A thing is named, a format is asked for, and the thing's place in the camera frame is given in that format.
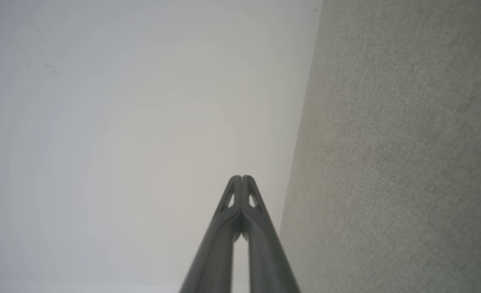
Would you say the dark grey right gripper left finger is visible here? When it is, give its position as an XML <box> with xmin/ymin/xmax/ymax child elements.
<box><xmin>179</xmin><ymin>175</ymin><xmax>242</xmax><ymax>293</ymax></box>

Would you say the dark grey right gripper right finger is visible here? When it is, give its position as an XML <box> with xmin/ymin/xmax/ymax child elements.
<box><xmin>242</xmin><ymin>175</ymin><xmax>301</xmax><ymax>293</ymax></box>

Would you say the grey fabric sofa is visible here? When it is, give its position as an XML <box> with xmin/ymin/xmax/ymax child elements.
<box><xmin>279</xmin><ymin>0</ymin><xmax>481</xmax><ymax>293</ymax></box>

